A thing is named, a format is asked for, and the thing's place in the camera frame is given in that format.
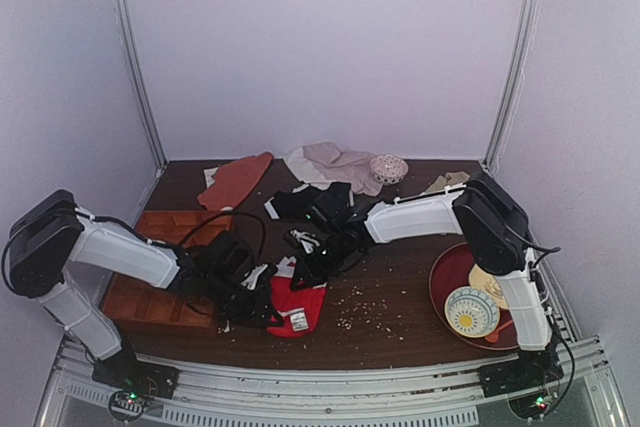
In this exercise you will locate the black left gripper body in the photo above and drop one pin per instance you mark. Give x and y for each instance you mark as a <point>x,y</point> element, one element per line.
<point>252,304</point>

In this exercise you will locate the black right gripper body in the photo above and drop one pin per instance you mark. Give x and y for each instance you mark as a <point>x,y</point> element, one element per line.
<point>308,270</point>

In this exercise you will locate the red white underwear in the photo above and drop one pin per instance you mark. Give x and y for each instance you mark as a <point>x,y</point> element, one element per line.
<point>300,310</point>

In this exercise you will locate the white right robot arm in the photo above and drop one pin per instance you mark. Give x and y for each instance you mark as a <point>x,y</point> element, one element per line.
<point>494,226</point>

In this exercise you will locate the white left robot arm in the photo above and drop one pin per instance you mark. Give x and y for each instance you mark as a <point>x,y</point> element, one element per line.
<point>57,232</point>

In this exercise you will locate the black white underwear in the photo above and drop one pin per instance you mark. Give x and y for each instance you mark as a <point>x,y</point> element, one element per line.
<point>293,205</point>

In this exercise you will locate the mauve white underwear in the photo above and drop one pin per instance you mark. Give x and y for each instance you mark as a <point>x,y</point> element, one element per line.
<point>319,165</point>

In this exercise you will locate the rust orange underwear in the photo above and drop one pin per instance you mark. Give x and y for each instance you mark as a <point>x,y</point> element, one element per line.
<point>228,185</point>

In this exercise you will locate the beige white underwear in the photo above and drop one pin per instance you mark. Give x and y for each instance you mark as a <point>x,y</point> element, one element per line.
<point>449,179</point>

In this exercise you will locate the red dotted white bowl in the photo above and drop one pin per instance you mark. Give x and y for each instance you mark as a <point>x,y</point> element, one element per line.
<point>388,169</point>

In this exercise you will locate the wooden compartment tray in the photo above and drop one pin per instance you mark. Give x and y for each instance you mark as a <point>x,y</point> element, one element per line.
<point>148,300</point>

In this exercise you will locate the round red tray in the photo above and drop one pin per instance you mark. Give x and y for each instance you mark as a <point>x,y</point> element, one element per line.
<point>449,272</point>

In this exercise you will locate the yellow square panda plate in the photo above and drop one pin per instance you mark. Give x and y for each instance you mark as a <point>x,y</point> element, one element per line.
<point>481,280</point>

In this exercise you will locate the blue yellow patterned bowl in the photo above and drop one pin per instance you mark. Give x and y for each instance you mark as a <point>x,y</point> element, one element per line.
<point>471,313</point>

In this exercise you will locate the left circuit board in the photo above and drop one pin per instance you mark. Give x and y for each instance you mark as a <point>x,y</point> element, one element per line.
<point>126,406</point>

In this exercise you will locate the circuit board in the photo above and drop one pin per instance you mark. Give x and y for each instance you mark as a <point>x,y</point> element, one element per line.
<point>532,406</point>
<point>126,406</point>

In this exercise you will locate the orange plastic spoon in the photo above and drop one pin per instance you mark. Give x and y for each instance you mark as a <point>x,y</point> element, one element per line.
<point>494,336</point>

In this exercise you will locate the right circuit board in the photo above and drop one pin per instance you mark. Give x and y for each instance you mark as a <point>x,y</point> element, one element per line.
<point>532,406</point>

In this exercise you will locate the front aluminium rail frame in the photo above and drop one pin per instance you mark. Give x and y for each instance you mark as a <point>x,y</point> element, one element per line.
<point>439,395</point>

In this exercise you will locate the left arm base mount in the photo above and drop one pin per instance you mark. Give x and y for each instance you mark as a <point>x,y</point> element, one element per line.
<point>125,371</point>

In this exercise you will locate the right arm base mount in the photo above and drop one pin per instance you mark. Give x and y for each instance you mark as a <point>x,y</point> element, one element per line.
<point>528,370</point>

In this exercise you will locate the right aluminium corner post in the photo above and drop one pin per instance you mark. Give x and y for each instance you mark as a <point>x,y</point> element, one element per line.
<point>513,84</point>

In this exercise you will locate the aluminium corner post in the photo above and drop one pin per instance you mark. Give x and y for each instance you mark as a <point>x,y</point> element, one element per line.
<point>141,96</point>
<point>513,84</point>

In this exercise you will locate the left aluminium corner post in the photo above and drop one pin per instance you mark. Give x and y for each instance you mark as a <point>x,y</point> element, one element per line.
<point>141,96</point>

